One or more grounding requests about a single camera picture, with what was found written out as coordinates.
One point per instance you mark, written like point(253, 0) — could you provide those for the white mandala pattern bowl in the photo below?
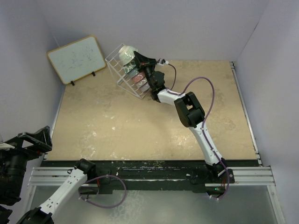
point(141, 83)

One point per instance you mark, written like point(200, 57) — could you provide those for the yellow framed whiteboard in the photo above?
point(77, 59)

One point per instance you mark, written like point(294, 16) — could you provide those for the grey speckled bowl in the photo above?
point(133, 73)

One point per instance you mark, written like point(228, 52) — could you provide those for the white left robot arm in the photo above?
point(10, 191)

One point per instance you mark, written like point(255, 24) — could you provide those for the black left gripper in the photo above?
point(40, 138)

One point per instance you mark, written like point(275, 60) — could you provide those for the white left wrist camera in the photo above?
point(5, 146)

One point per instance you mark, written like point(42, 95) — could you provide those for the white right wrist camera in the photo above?
point(162, 62)

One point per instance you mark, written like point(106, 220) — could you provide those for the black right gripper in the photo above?
point(143, 62)

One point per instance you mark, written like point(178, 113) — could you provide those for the green leaf pattern bowl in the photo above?
point(129, 66)

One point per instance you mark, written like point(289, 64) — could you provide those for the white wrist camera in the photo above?
point(162, 62)
point(5, 146)

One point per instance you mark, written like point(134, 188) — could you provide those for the brown floral pattern bowl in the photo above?
point(137, 78)

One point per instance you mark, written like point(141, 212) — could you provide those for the white wire dish rack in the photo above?
point(119, 75)

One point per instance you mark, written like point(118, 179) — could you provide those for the pale green wavy bowl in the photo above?
point(126, 54)

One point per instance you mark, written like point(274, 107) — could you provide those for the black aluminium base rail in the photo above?
point(155, 176)

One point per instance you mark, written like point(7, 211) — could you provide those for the purple striped bowl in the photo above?
point(144, 87)

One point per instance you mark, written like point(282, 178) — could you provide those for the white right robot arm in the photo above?
point(189, 110)

